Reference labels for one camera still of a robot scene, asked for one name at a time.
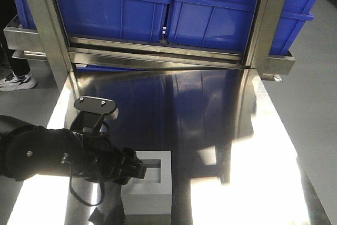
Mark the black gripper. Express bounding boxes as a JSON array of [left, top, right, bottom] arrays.
[[70, 131, 147, 185]]

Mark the gray square hollow base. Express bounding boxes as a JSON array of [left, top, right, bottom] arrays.
[[121, 151, 172, 215]]

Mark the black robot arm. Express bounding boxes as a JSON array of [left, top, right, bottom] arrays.
[[1, 115, 146, 184]]

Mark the blue bin with red items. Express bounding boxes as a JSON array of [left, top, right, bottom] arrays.
[[2, 0, 172, 43]]

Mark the blue plastic bin right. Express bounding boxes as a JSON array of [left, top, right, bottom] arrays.
[[167, 0, 316, 55]]

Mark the white sneaker on person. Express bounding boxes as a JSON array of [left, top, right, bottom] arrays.
[[1, 72, 37, 92]]

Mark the black cable loop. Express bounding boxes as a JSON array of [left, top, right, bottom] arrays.
[[68, 167, 106, 207]]

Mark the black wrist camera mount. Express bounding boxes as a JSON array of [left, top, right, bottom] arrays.
[[70, 96, 118, 137]]

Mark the stainless steel rack frame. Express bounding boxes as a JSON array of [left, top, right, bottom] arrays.
[[4, 0, 294, 87]]

